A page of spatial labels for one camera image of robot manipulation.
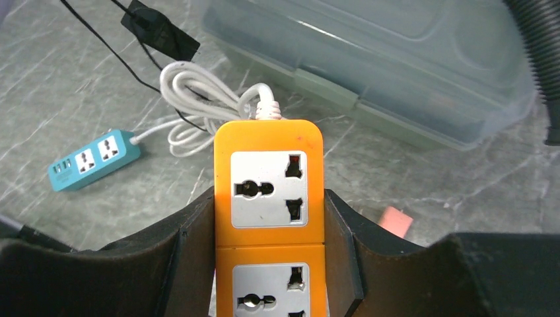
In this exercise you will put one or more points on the translucent green storage box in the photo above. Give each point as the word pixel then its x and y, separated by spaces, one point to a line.
pixel 431 73

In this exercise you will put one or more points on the orange power strip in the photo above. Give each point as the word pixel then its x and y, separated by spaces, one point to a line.
pixel 269 219

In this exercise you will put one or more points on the pink small block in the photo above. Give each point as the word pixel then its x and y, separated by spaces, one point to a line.
pixel 395 221

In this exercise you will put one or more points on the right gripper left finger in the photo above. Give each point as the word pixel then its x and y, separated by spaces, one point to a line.
pixel 166 269

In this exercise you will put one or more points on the teal power strip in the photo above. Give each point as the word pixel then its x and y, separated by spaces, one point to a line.
pixel 94 161

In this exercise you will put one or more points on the black power adapter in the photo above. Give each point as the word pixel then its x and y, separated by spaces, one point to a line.
pixel 155 30

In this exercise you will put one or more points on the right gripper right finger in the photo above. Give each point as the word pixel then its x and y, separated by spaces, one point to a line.
pixel 372 272

